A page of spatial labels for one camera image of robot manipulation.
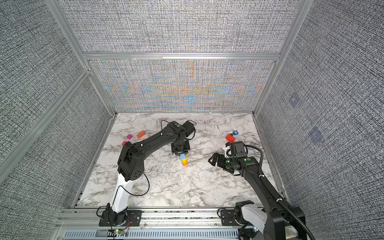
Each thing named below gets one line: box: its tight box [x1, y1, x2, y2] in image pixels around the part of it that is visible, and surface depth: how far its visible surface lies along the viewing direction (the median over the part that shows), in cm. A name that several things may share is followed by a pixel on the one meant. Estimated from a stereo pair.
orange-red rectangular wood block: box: [136, 130, 146, 139], surface depth 109 cm
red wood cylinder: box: [225, 134, 236, 143], surface depth 105 cm
